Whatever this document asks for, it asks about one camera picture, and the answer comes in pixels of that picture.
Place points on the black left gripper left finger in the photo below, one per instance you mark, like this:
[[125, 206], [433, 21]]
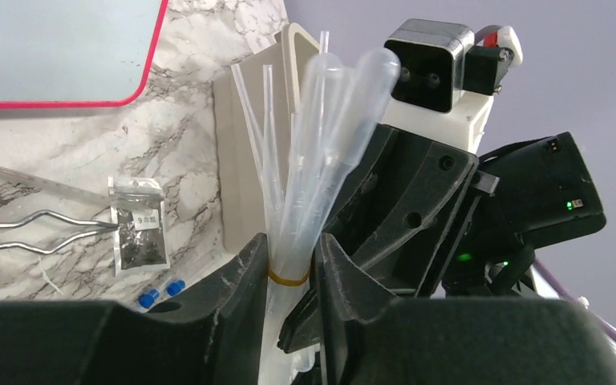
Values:
[[210, 333]]

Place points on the small bag black granules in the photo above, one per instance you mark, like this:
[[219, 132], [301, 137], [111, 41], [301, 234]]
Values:
[[137, 207]]

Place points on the metal crucible tongs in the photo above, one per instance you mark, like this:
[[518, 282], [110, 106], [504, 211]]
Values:
[[45, 232]]

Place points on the glass thermometer rod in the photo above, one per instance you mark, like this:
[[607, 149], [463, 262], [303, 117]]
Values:
[[71, 192]]

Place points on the blue capped test tube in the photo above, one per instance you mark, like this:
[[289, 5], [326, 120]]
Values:
[[175, 286], [148, 298]]

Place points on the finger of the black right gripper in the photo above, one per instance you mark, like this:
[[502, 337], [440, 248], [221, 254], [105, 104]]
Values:
[[346, 300], [392, 160]]

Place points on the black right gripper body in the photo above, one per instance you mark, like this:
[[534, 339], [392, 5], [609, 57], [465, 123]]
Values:
[[545, 195]]

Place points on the pink framed whiteboard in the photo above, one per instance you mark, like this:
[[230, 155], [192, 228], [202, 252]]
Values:
[[72, 54]]

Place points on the bundle of clear pipettes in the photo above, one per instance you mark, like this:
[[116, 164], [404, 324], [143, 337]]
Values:
[[338, 111]]

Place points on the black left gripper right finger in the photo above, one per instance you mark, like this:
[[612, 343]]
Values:
[[478, 341]]

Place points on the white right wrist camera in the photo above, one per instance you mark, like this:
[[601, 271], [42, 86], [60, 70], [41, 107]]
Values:
[[449, 77]]

